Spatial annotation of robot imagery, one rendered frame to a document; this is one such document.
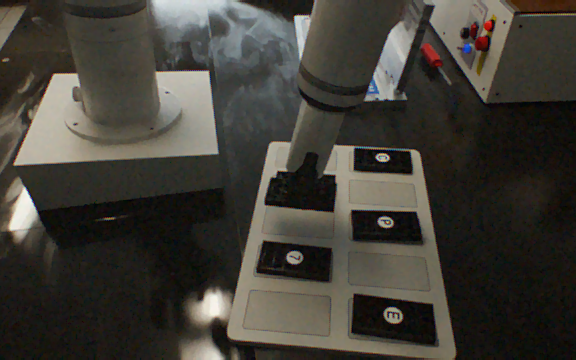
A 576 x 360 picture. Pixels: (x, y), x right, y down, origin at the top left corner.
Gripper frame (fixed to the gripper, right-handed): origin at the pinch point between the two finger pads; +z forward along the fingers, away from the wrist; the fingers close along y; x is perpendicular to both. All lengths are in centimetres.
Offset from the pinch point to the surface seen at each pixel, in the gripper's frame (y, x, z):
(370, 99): -35.7, 10.7, 4.7
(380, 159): -15.8, 12.8, 4.1
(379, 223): -0.5, 12.8, 4.1
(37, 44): -53, -71, 24
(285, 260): 8.4, 0.5, 6.8
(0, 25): -254, -233, 150
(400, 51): -43.3, 14.2, -3.4
